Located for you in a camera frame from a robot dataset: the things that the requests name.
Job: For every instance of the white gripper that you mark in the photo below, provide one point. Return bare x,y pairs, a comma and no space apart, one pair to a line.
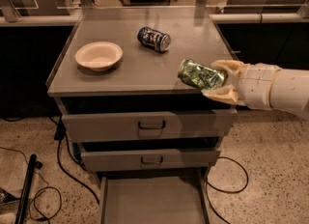
257,84

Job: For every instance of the crushed green can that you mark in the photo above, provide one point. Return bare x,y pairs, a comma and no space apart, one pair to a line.
201,77

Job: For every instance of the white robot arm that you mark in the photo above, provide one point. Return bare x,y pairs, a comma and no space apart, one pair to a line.
289,92

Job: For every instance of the blue soda can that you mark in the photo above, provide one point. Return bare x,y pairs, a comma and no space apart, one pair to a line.
156,40

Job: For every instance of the grey drawer cabinet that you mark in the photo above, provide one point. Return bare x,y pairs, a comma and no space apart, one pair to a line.
141,70

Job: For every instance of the grey middle drawer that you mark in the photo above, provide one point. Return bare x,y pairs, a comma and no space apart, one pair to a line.
149,154

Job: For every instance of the grey drawer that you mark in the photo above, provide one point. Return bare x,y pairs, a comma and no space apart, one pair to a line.
153,197
149,154
125,118

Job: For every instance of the grey top drawer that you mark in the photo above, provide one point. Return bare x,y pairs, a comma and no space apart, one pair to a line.
125,118

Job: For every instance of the grey bottom drawer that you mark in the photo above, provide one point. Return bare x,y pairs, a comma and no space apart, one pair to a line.
153,197

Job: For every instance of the white bowl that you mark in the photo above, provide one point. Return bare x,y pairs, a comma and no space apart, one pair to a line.
98,56

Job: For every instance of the black pole on floor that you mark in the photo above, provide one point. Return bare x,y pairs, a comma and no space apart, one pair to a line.
22,206

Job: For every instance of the white rail pipe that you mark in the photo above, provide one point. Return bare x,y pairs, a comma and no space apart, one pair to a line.
257,18

